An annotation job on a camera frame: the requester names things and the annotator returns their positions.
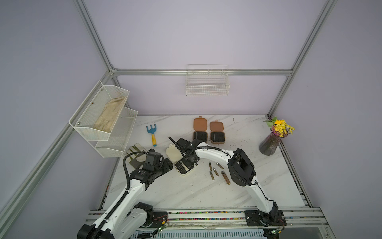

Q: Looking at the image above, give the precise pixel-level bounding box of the cream nail clipper case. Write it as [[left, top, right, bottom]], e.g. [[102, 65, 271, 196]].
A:
[[166, 144, 195, 175]]

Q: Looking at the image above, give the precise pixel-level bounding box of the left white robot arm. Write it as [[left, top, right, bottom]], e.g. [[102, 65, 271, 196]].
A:
[[77, 151, 173, 239]]

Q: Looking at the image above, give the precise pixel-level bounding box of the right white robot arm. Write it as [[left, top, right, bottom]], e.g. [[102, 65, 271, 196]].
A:
[[169, 138, 279, 222]]

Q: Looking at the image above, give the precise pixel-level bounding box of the large brown nail clipper lower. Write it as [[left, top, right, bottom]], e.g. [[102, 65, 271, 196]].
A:
[[221, 171, 231, 185]]

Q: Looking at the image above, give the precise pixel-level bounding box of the green beige glove on table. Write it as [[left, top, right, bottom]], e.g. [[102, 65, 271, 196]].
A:
[[126, 143, 148, 169]]

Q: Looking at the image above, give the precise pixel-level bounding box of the brown case left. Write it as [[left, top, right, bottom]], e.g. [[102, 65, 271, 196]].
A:
[[193, 116, 208, 142]]

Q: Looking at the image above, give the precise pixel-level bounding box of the brown case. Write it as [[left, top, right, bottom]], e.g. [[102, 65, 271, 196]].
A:
[[193, 116, 208, 142], [210, 120, 225, 144]]

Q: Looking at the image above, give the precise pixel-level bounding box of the brown case right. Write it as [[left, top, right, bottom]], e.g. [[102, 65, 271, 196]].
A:
[[210, 120, 225, 144]]

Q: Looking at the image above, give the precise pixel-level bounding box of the blue yellow toy rake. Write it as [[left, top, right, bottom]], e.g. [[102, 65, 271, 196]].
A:
[[146, 124, 157, 147]]

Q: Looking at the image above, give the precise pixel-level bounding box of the white mesh lower shelf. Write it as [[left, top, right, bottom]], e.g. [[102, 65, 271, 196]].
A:
[[94, 107, 138, 158]]

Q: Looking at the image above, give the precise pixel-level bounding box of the white mesh shelf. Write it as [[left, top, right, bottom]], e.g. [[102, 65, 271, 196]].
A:
[[69, 81, 129, 141], [94, 107, 138, 158]]

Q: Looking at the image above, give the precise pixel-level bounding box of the beige cloth glove in shelf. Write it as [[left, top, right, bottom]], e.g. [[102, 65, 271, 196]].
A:
[[93, 96, 127, 133]]

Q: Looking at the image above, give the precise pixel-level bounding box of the white mesh upper shelf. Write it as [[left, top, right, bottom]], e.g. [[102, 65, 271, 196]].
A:
[[69, 81, 129, 141]]

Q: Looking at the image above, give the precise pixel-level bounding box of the dark glass vase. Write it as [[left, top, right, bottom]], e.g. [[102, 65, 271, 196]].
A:
[[259, 133, 282, 156]]

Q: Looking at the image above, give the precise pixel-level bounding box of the yellow flower bouquet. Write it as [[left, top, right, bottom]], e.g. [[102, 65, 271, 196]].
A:
[[264, 117, 295, 138]]

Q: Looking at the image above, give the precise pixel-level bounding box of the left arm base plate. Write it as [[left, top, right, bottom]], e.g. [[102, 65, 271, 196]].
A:
[[140, 211, 168, 228]]

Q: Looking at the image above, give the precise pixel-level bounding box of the white wire wall basket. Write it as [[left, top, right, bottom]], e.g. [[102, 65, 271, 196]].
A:
[[186, 64, 230, 97]]

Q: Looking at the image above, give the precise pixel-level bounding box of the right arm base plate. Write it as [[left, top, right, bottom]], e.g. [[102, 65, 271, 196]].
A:
[[244, 210, 287, 227]]

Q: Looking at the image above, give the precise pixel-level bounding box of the aluminium frame rail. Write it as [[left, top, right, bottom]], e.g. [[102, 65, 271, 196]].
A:
[[112, 69, 293, 76]]

